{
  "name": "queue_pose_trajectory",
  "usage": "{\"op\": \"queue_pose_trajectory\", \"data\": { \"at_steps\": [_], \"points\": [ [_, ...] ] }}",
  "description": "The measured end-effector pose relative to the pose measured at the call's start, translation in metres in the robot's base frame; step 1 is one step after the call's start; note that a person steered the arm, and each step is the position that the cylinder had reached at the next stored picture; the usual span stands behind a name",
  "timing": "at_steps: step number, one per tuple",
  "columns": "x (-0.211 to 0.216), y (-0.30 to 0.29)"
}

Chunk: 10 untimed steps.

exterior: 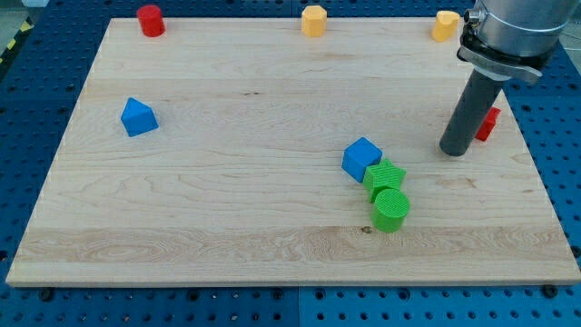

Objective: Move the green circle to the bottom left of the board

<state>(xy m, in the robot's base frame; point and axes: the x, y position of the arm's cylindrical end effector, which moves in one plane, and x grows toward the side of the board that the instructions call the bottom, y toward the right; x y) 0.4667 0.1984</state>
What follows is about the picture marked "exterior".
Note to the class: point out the blue triangular prism block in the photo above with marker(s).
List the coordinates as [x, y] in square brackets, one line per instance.
[138, 118]

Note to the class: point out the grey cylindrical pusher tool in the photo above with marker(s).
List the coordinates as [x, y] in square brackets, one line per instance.
[470, 112]

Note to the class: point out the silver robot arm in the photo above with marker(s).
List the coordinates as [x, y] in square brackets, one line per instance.
[513, 39]

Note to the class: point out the red cylinder block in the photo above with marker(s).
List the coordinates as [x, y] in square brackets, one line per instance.
[151, 20]

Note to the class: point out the wooden board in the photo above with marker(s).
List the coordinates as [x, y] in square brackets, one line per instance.
[241, 184]

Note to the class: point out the green star block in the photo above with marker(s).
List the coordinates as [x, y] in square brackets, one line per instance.
[382, 176]

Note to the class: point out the red star block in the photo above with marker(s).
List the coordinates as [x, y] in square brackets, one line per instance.
[488, 124]

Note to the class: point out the blue cube block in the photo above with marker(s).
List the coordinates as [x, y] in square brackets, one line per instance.
[358, 156]

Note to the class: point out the green cylinder block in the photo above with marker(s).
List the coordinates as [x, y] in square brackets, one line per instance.
[390, 209]

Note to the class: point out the yellow octagon block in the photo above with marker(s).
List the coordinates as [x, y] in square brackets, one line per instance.
[313, 20]

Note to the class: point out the yellow heart block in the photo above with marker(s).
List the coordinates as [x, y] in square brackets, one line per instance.
[445, 26]

